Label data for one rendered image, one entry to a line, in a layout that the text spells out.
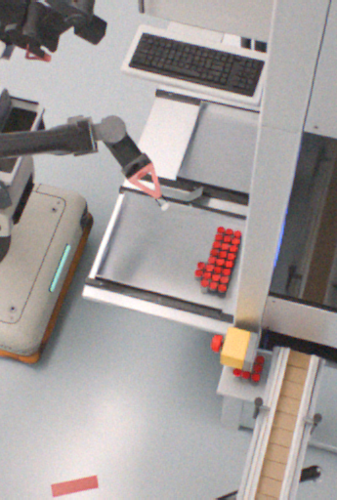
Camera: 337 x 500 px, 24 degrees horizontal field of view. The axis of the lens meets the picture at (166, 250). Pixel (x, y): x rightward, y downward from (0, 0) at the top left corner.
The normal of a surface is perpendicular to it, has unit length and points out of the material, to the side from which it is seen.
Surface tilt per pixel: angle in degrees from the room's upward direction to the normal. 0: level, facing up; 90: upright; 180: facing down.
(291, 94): 90
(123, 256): 0
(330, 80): 90
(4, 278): 0
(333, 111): 90
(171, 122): 0
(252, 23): 90
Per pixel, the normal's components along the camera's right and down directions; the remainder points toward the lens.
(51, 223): -0.03, -0.44
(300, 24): -0.28, 0.86
